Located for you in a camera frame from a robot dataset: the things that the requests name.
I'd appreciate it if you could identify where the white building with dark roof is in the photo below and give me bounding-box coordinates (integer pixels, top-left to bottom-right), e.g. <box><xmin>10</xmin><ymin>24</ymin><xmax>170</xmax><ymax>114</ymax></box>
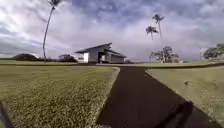
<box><xmin>74</xmin><ymin>42</ymin><xmax>128</xmax><ymax>65</ymax></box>

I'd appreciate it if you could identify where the dark asphalt path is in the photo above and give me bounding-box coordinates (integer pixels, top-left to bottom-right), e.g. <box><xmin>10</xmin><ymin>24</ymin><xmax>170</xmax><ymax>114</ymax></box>
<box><xmin>95</xmin><ymin>65</ymin><xmax>224</xmax><ymax>128</ymax></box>

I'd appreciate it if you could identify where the dark bush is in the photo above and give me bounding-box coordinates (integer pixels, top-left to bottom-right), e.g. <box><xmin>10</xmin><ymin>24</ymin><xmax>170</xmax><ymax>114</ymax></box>
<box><xmin>58</xmin><ymin>54</ymin><xmax>78</xmax><ymax>63</ymax></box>

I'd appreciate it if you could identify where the short palm tree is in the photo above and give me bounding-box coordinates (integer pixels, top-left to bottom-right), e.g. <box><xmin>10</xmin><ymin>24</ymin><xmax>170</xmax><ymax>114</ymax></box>
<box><xmin>145</xmin><ymin>25</ymin><xmax>160</xmax><ymax>42</ymax></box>

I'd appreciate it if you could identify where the broad dark tree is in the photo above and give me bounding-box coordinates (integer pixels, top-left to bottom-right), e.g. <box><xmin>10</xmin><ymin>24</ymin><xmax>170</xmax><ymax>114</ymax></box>
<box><xmin>148</xmin><ymin>45</ymin><xmax>180</xmax><ymax>64</ymax></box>

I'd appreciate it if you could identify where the tall leaning palm tree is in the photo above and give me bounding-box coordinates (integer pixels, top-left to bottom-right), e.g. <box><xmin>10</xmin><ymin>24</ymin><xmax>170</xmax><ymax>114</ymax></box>
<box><xmin>41</xmin><ymin>0</ymin><xmax>62</xmax><ymax>63</ymax></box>

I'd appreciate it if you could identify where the dark low mound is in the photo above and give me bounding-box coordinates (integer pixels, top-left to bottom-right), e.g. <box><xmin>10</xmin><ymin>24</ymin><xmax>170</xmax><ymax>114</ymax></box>
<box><xmin>11</xmin><ymin>53</ymin><xmax>40</xmax><ymax>62</ymax></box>

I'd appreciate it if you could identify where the dark green tree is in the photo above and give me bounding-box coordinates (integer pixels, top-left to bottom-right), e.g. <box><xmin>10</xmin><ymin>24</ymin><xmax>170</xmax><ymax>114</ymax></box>
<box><xmin>202</xmin><ymin>43</ymin><xmax>224</xmax><ymax>61</ymax></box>

